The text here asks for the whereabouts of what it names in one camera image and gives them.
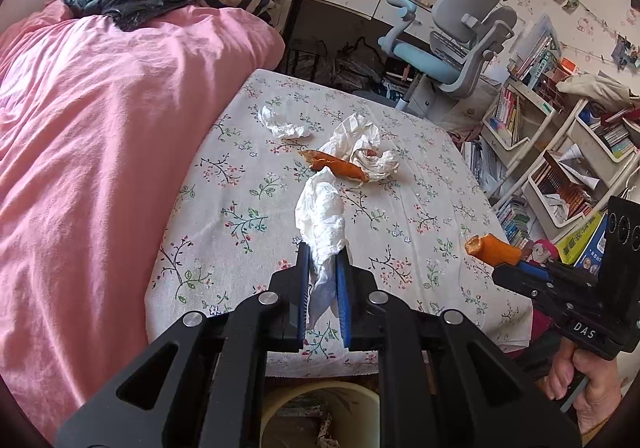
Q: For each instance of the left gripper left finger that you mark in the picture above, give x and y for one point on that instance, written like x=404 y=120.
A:
x=201 y=382

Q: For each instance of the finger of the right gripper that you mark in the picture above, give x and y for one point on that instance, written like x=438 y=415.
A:
x=530 y=277
x=533 y=270

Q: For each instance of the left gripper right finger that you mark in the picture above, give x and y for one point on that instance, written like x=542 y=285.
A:
x=442 y=382

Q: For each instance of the blue green milk carton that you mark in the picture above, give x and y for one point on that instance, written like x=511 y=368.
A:
x=303 y=408

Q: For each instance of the cream plastic trash bin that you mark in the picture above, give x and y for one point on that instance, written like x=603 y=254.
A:
x=355 y=412

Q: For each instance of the person's right hand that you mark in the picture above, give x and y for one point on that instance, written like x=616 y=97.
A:
x=601 y=396

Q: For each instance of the white bookshelf with books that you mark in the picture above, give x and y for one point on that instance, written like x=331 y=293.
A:
x=554 y=145

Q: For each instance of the white floral bed sheet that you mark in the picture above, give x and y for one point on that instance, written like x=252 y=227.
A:
x=250 y=199

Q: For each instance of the large crumpled white tissue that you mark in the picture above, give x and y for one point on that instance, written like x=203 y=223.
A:
x=358 y=141

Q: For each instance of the long orange peel piece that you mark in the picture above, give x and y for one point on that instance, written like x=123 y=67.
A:
x=317 y=161

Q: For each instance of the grey and blue desk chair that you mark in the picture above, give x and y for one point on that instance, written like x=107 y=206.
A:
x=468 y=35

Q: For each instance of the small crumpled white tissue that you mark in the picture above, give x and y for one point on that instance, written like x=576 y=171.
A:
x=280 y=125

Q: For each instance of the black bags under desk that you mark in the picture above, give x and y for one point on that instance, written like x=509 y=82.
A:
x=353 y=67

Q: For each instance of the pink duvet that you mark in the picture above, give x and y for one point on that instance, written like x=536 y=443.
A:
x=98 y=129

